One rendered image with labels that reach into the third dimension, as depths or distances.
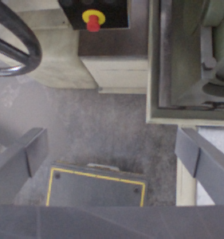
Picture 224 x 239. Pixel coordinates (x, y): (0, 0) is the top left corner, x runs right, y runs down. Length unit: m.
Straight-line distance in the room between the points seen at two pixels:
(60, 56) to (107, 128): 0.74
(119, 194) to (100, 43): 0.94
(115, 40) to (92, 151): 0.94
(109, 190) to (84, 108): 0.74
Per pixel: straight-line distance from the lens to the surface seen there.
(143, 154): 1.50
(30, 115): 1.79
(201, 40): 0.32
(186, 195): 0.86
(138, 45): 1.01
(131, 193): 1.23
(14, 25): 0.29
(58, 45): 1.12
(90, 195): 1.27
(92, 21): 0.44
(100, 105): 1.55
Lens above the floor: 1.49
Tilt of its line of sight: 81 degrees down
